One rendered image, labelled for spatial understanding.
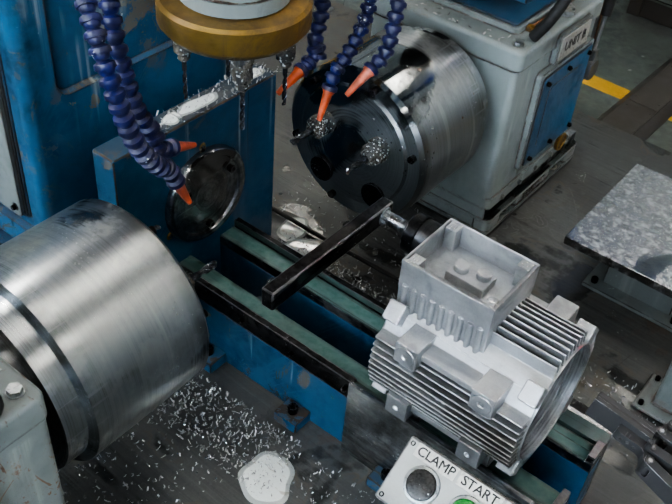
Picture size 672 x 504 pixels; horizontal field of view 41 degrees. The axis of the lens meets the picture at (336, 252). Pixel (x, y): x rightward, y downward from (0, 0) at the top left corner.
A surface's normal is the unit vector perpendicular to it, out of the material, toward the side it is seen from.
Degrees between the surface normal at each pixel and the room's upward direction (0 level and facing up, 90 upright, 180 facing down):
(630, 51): 0
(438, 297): 90
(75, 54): 90
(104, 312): 40
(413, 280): 90
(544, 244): 0
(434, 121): 58
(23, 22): 90
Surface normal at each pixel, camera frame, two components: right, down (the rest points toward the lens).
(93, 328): 0.58, -0.23
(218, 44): -0.12, 0.65
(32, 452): 0.78, 0.45
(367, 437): -0.62, 0.48
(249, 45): 0.27, 0.65
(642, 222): 0.07, -0.75
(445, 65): 0.43, -0.44
